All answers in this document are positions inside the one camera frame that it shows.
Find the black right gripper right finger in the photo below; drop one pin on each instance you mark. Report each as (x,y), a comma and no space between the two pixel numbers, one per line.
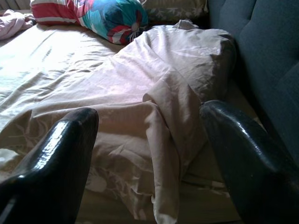
(252,168)

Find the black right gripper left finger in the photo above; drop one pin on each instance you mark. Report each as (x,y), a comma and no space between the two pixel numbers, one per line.
(51,168)

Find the pink cartoon print blanket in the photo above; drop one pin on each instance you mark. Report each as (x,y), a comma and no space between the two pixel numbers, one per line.
(11,23)

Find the olive leaf print pillow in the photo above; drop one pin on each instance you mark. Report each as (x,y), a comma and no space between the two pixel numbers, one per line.
(177,11)

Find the cream leaf print bed sheet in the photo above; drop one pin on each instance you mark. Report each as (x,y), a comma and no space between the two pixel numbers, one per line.
(46,58)

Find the cream leaf print pillow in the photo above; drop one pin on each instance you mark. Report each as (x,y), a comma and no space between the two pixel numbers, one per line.
(175,70)

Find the colourful floral bolster pillow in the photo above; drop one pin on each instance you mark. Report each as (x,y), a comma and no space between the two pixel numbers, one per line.
(105,18)

